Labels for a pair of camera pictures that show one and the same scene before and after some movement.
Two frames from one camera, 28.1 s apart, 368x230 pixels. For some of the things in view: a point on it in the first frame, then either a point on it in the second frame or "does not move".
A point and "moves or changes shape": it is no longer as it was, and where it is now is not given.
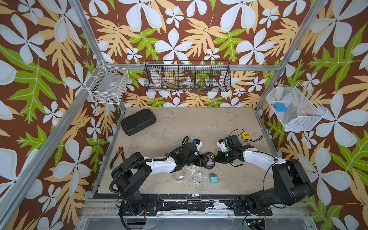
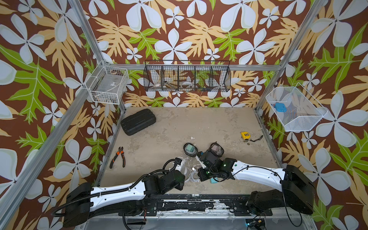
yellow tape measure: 246,135 does not move
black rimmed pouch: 210,160 moves or changes shape
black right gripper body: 226,156 → 204,173
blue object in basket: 281,107 does not move
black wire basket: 187,75 does not move
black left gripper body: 197,160 → 179,185
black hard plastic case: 138,121 does not move
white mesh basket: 294,108 does not move
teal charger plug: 213,178 does not move
